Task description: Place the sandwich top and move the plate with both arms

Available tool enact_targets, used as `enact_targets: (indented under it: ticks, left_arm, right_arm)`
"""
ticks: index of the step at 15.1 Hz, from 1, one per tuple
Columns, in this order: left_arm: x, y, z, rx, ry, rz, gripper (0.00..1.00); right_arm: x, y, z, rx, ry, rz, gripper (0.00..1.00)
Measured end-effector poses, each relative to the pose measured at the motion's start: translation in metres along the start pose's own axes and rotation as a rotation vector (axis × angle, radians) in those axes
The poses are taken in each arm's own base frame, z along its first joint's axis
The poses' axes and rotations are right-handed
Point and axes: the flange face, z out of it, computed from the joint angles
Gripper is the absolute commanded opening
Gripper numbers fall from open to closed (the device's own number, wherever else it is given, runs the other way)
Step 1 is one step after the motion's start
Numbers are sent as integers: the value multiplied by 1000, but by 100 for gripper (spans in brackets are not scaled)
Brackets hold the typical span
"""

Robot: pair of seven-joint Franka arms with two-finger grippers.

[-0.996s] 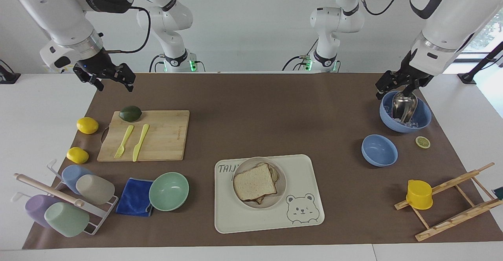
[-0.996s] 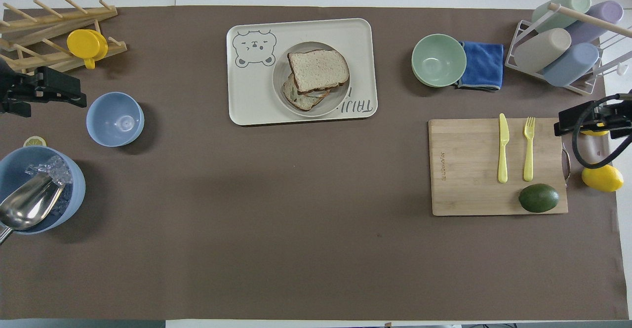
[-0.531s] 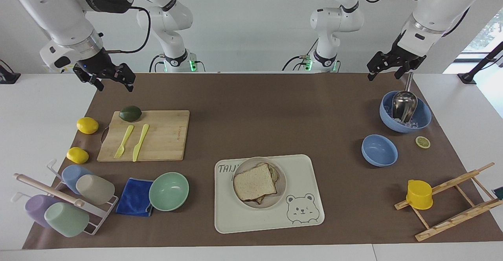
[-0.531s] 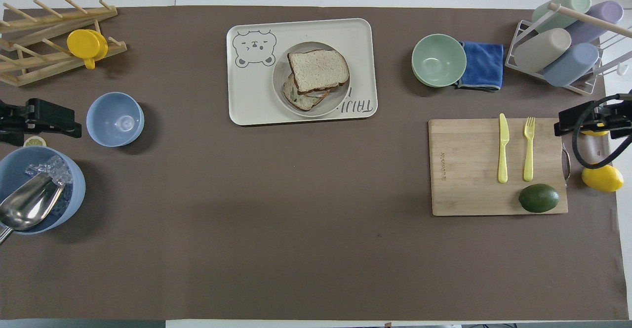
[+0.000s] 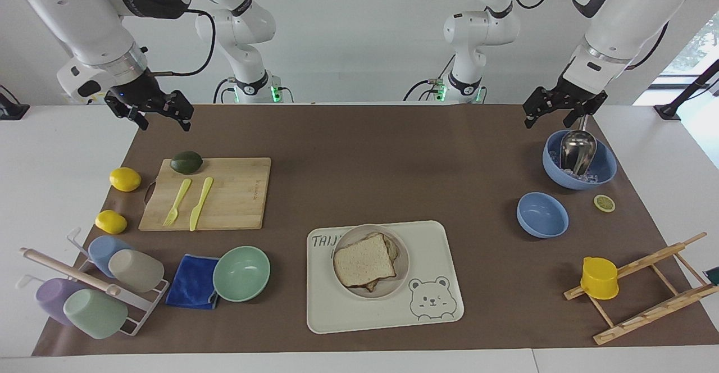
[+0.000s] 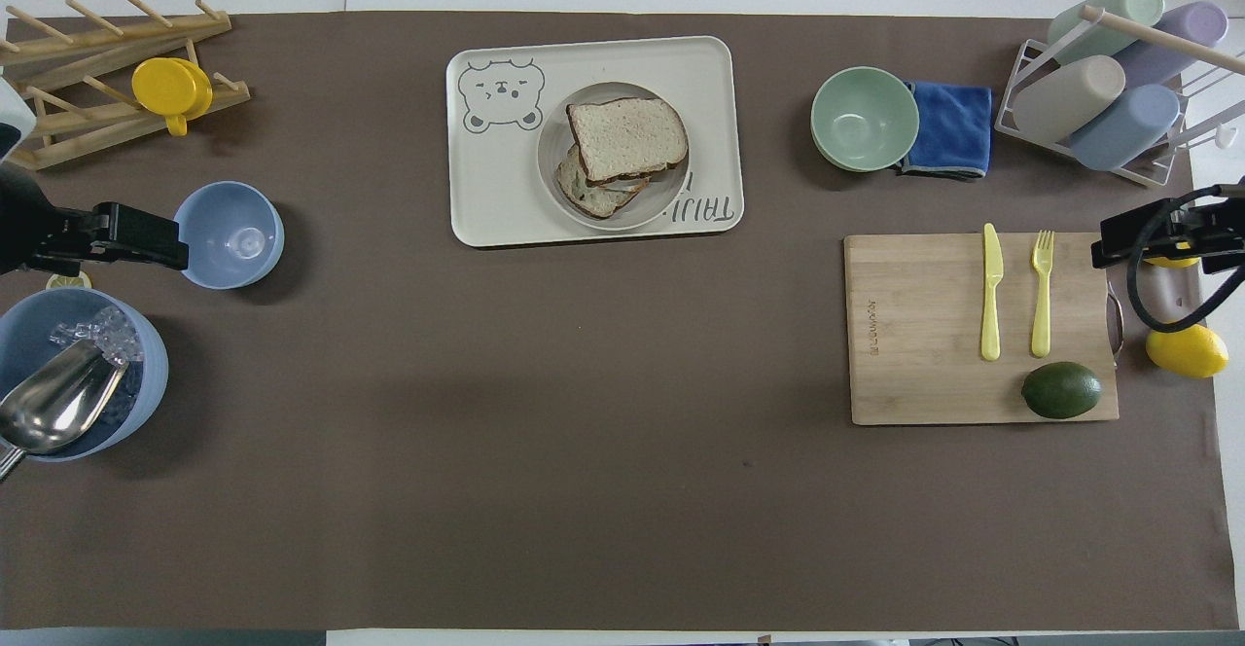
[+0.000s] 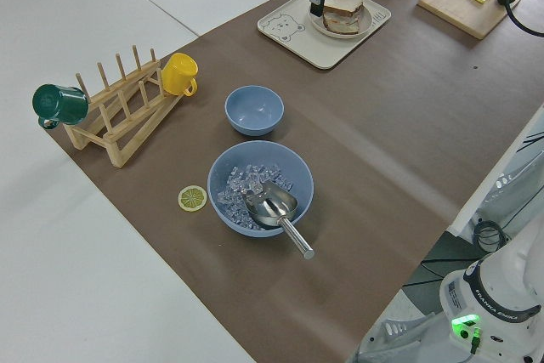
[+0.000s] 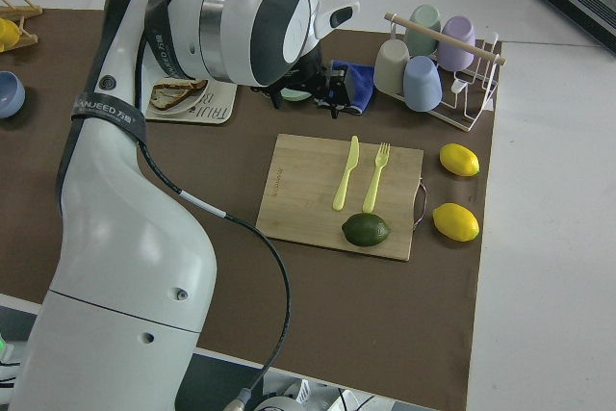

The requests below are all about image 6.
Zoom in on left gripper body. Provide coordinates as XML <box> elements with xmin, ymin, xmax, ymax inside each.
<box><xmin>0</xmin><ymin>163</ymin><xmax>96</xmax><ymax>276</ymax></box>

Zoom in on white round plate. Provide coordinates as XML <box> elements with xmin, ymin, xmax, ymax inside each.
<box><xmin>536</xmin><ymin>81</ymin><xmax>694</xmax><ymax>233</ymax></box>

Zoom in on clear ice cubes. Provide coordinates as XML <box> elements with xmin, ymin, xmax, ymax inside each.
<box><xmin>49</xmin><ymin>305</ymin><xmax>143</xmax><ymax>367</ymax></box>

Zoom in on metal scoop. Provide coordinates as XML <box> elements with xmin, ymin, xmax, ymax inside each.
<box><xmin>0</xmin><ymin>339</ymin><xmax>130</xmax><ymax>484</ymax></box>

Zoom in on wooden peg drying rack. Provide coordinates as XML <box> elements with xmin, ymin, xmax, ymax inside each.
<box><xmin>0</xmin><ymin>0</ymin><xmax>252</xmax><ymax>172</ymax></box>

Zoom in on yellow plastic cup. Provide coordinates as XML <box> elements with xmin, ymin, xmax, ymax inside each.
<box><xmin>131</xmin><ymin>56</ymin><xmax>214</xmax><ymax>138</ymax></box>

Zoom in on blue ice bucket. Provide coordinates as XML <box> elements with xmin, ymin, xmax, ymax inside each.
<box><xmin>0</xmin><ymin>286</ymin><xmax>170</xmax><ymax>463</ymax></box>

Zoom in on blue plastic bowl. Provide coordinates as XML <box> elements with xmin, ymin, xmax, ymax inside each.
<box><xmin>173</xmin><ymin>181</ymin><xmax>286</xmax><ymax>291</ymax></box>

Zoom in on cream tray with bear print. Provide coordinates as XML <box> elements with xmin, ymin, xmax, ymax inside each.
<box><xmin>445</xmin><ymin>35</ymin><xmax>746</xmax><ymax>249</ymax></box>

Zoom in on small bread slice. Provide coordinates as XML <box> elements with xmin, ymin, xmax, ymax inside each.
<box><xmin>554</xmin><ymin>145</ymin><xmax>652</xmax><ymax>221</ymax></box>

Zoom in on large bread slice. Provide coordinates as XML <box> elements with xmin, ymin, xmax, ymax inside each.
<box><xmin>565</xmin><ymin>95</ymin><xmax>691</xmax><ymax>186</ymax></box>

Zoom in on green plastic bowl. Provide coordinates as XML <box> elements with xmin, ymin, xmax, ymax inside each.
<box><xmin>809</xmin><ymin>65</ymin><xmax>921</xmax><ymax>174</ymax></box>

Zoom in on wooden cutting board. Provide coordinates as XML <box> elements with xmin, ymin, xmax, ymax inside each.
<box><xmin>842</xmin><ymin>230</ymin><xmax>1127</xmax><ymax>427</ymax></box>

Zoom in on blue cloth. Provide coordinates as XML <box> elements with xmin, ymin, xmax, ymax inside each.
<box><xmin>898</xmin><ymin>80</ymin><xmax>995</xmax><ymax>181</ymax></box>

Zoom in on yellow plastic knife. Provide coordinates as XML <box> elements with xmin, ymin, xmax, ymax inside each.
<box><xmin>979</xmin><ymin>222</ymin><xmax>1005</xmax><ymax>363</ymax></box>

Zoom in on yellow plastic fork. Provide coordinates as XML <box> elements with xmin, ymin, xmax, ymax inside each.
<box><xmin>1030</xmin><ymin>229</ymin><xmax>1057</xmax><ymax>359</ymax></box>

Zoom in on green avocado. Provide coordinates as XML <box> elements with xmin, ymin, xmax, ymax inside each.
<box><xmin>1020</xmin><ymin>360</ymin><xmax>1105</xmax><ymax>421</ymax></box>

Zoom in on beige plastic tumbler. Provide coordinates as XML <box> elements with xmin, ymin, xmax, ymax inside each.
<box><xmin>1012</xmin><ymin>54</ymin><xmax>1127</xmax><ymax>147</ymax></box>

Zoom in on green plastic tumbler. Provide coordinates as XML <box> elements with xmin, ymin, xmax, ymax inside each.
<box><xmin>1047</xmin><ymin>0</ymin><xmax>1166</xmax><ymax>66</ymax></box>

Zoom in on blue plastic tumbler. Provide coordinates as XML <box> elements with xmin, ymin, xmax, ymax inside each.
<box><xmin>1068</xmin><ymin>83</ymin><xmax>1182</xmax><ymax>173</ymax></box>

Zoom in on wooden dowel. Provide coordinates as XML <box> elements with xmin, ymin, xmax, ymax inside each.
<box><xmin>1079</xmin><ymin>4</ymin><xmax>1245</xmax><ymax>77</ymax></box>

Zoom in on purple plastic tumbler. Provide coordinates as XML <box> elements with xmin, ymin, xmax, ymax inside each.
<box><xmin>1111</xmin><ymin>0</ymin><xmax>1229</xmax><ymax>89</ymax></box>

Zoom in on white wire cup rack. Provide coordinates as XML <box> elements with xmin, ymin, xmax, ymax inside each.
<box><xmin>993</xmin><ymin>4</ymin><xmax>1245</xmax><ymax>189</ymax></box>

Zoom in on black cable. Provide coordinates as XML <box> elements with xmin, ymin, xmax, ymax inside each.
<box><xmin>1125</xmin><ymin>189</ymin><xmax>1245</xmax><ymax>334</ymax></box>

